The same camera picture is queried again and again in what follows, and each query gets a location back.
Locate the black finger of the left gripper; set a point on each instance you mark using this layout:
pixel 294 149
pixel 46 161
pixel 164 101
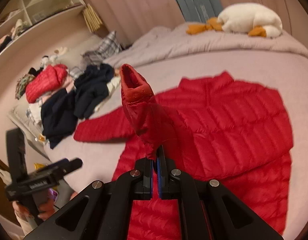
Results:
pixel 65 166

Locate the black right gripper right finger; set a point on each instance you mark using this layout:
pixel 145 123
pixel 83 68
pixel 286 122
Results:
pixel 207 209

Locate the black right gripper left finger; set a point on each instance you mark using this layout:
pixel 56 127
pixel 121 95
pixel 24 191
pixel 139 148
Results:
pixel 101 210

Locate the red down puffer jacket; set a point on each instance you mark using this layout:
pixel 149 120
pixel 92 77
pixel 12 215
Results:
pixel 212 128

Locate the dark navy clothes pile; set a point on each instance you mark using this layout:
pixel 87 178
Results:
pixel 61 112

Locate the person's left hand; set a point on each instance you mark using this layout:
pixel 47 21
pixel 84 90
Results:
pixel 45 210

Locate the folded red puffer jacket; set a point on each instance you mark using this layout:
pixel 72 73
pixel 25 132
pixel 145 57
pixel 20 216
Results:
pixel 48 80

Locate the small white plush toy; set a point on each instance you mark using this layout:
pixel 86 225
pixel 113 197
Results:
pixel 52 59

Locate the plaid grey pillow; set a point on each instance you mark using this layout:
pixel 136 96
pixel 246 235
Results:
pixel 108 47

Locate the yellow tassel hanging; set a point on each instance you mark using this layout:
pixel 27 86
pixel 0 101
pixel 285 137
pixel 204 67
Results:
pixel 92 19

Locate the grey folded duvet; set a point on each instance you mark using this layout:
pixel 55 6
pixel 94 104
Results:
pixel 162 43

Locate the pink curtain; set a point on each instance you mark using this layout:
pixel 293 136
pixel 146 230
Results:
pixel 133 18

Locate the white goose plush toy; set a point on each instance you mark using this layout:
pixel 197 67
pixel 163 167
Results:
pixel 252 19

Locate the cream wall shelf unit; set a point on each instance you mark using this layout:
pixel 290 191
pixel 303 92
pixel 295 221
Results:
pixel 20 15

